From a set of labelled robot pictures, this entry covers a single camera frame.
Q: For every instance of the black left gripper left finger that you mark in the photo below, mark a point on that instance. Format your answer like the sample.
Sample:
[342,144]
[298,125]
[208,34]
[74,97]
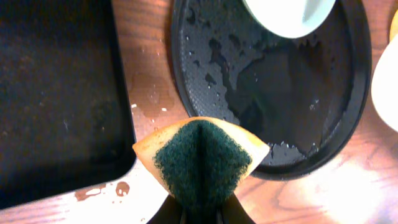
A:
[170,212]

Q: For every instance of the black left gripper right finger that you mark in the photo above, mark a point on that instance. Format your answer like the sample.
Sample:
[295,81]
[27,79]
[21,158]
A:
[232,212]

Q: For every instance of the green and yellow sponge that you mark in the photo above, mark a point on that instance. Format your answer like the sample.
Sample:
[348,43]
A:
[201,160]

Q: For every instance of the mint green plate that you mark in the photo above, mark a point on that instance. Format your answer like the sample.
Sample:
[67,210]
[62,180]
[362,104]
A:
[289,18]
[384,85]

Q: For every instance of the yellow plate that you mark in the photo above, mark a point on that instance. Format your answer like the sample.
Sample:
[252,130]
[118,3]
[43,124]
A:
[394,27]

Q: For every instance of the black round tray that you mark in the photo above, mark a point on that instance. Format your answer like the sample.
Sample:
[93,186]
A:
[304,97]

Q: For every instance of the black rectangular tray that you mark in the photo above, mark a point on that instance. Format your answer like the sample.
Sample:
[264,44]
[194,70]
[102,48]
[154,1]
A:
[65,115]

